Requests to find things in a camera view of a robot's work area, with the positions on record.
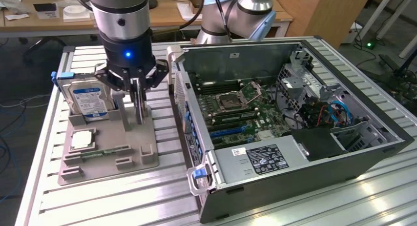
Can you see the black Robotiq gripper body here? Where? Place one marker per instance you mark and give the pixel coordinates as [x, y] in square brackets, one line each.
[127, 55]

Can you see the graphics card with metal bracket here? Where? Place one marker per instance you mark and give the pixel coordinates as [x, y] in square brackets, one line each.
[141, 108]

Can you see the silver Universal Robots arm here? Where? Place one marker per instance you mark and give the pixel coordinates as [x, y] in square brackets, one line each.
[120, 6]

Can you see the hard disk with blue caddy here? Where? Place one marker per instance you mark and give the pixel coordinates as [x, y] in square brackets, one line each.
[86, 104]

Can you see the white round container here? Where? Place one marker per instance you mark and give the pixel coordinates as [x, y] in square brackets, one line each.
[76, 14]

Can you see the black round lamp base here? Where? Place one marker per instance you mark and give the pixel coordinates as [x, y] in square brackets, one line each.
[154, 3]

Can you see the black office chair base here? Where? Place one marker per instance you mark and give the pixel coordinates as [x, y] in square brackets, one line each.
[42, 41]

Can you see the grey parts rack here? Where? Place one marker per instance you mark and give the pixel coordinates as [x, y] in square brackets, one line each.
[107, 135]

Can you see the CPU socket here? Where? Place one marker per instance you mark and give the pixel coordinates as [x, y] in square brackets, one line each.
[229, 101]

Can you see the white paper stack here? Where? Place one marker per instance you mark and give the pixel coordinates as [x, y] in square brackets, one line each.
[187, 12]

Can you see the silver CPU chip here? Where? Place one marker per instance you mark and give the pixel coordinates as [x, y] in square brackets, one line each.
[82, 140]

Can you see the metal socket cover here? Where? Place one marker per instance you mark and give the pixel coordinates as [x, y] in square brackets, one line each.
[253, 91]

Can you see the black RAM stick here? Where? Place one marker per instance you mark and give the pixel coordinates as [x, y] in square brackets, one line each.
[234, 116]

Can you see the white box with black top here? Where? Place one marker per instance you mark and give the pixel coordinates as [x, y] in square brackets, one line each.
[46, 13]

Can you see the wooden desk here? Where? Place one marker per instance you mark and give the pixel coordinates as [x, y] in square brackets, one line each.
[32, 23]

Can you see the green RAM stick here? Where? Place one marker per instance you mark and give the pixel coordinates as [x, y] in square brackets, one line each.
[98, 153]

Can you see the blue expansion slot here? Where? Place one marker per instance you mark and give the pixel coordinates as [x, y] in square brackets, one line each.
[227, 133]

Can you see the white paper slip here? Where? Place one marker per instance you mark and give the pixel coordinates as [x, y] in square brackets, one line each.
[16, 16]

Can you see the green motherboard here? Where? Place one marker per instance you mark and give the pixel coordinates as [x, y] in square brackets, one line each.
[261, 121]

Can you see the clear plastic bag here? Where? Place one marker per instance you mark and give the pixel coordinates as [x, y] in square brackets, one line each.
[11, 4]

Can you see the metal disk bay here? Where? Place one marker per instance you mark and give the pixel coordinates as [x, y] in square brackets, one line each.
[293, 89]

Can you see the grey power supply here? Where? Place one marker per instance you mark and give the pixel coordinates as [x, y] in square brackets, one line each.
[234, 162]

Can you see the wooden cabinet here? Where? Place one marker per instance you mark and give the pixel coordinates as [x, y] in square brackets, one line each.
[325, 16]

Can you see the black open PC case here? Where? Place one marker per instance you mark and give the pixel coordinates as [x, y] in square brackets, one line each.
[293, 187]

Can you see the white table frame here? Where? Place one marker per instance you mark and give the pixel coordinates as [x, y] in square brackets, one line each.
[389, 16]

